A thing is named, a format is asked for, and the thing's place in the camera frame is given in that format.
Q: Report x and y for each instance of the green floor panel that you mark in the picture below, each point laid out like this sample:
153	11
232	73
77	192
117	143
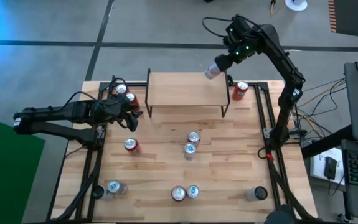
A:
4	174

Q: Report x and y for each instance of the white round stand base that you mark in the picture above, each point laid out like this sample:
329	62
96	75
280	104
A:
296	4

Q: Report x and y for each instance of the white can black lid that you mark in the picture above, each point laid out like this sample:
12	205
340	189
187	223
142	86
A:
97	192
211	72
259	193

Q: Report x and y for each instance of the silver blue Red Bull can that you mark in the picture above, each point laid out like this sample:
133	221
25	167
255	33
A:
114	186
190	149
193	191

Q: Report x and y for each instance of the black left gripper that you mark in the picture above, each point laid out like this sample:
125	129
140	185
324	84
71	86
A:
113	110

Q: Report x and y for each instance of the black phone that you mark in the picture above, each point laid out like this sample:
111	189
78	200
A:
330	168

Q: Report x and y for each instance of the black orange-striped floor mat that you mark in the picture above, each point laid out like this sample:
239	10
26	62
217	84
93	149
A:
351	15

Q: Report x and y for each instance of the black metal table frame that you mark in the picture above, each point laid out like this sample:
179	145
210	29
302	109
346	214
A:
261	85

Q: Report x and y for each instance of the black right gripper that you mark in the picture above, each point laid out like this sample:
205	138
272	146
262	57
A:
239	46

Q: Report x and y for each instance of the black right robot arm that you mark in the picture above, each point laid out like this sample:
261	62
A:
286	67

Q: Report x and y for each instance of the wooden shelf black metal frame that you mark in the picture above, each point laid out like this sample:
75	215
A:
181	90

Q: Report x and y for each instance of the red Coca-Cola can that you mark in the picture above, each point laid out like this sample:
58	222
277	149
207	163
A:
132	147
132	99
121	89

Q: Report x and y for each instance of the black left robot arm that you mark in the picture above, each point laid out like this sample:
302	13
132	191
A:
57	113

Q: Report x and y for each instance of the white paper sheet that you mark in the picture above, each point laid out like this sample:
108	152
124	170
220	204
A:
317	168

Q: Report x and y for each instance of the red blue Fanta can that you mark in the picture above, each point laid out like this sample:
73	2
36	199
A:
194	136
239	91
178	193

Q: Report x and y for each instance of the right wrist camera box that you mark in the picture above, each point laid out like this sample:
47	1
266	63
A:
240	25

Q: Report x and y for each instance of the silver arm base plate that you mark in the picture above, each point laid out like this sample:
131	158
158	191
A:
266	133

